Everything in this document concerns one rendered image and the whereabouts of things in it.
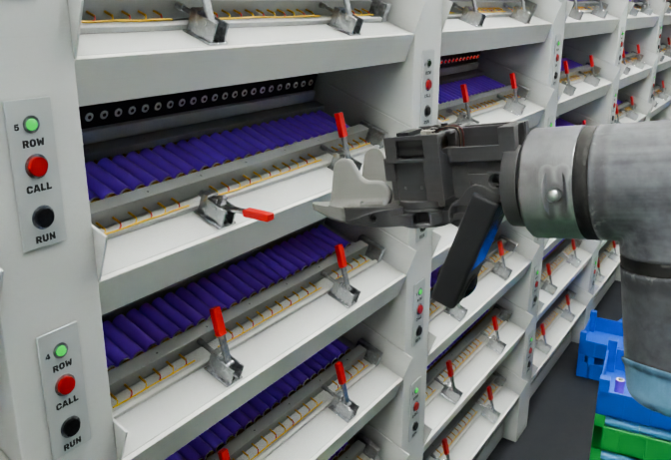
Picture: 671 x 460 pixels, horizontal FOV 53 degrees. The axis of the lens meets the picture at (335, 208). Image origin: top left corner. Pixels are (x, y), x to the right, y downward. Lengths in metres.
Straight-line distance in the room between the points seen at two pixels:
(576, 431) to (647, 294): 1.68
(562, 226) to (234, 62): 0.39
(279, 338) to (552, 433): 1.35
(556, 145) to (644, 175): 0.07
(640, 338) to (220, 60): 0.48
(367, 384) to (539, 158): 0.75
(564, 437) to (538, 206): 1.66
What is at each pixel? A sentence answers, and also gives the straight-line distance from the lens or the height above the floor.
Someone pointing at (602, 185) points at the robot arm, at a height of 1.07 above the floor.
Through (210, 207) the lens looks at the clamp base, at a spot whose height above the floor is 0.98.
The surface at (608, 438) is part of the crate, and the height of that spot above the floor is 0.35.
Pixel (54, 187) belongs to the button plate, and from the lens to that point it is 0.61.
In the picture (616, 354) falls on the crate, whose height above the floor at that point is 0.44.
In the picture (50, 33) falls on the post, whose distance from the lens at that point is 0.60.
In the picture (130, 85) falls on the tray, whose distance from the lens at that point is 0.66.
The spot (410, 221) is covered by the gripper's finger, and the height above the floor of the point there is 1.02.
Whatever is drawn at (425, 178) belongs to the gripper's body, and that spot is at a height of 1.05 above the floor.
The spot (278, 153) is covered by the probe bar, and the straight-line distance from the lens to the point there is 0.92.
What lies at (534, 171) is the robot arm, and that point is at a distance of 0.54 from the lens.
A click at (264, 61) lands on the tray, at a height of 1.13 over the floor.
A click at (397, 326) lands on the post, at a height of 0.65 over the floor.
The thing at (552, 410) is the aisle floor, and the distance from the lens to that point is 2.27.
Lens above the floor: 1.19
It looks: 17 degrees down
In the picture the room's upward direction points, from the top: straight up
